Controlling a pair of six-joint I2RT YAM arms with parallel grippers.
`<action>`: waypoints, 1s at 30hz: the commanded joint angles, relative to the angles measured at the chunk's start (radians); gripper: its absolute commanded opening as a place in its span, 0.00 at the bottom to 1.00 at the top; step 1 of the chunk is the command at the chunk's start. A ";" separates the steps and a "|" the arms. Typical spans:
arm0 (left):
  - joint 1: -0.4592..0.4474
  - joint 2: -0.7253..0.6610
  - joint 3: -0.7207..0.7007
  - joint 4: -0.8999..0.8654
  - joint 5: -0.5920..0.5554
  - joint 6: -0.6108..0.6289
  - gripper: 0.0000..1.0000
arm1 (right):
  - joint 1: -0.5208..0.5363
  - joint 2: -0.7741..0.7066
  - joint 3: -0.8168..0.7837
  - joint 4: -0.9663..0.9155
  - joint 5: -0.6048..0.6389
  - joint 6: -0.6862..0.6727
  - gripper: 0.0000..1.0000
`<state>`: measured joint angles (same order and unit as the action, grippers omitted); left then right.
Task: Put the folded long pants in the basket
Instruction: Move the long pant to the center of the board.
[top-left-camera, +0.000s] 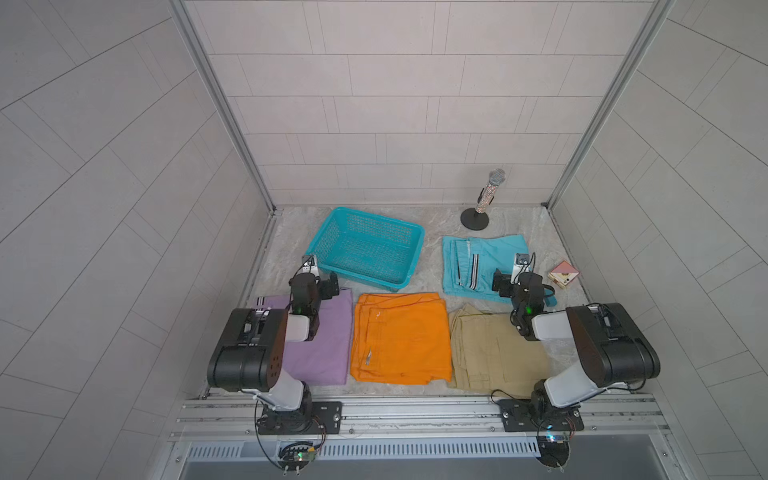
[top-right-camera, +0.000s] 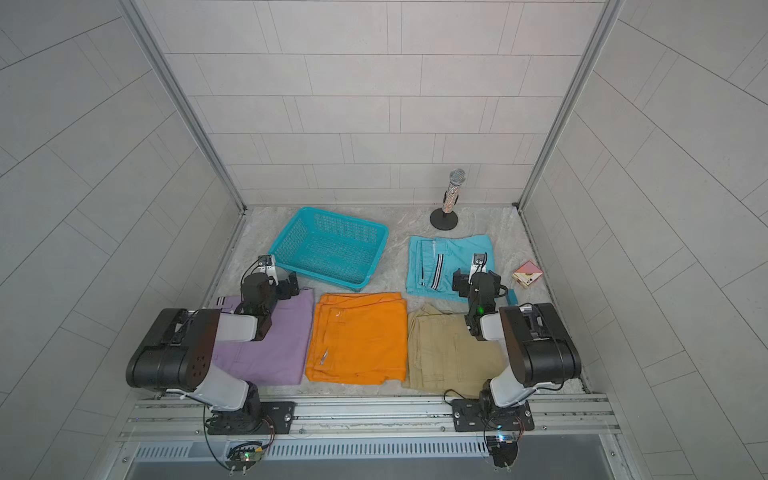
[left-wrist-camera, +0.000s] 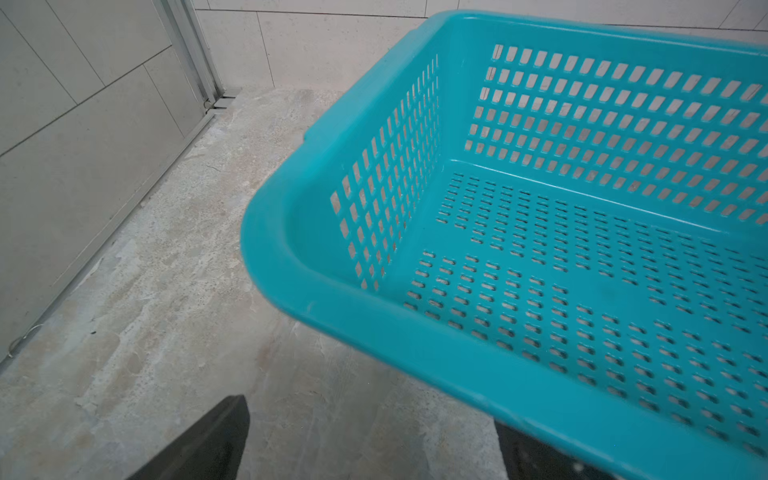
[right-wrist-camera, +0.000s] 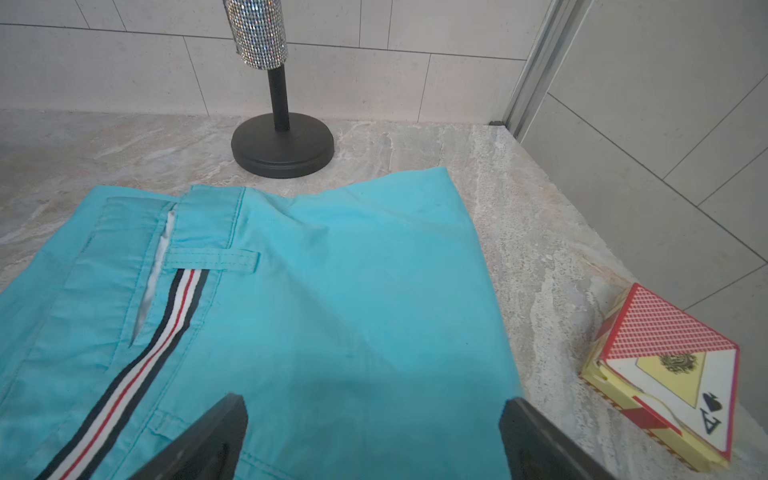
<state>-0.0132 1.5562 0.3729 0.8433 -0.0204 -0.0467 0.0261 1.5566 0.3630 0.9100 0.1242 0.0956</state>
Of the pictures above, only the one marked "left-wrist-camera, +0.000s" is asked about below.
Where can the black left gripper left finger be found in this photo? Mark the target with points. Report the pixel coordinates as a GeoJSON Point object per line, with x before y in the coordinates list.
{"type": "Point", "coordinates": [212, 448]}

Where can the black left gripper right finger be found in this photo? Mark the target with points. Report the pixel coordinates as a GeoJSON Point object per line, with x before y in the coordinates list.
{"type": "Point", "coordinates": [525, 457]}

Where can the teal plastic laundry basket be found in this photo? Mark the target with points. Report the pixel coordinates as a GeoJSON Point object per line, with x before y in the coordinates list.
{"type": "Point", "coordinates": [561, 224]}

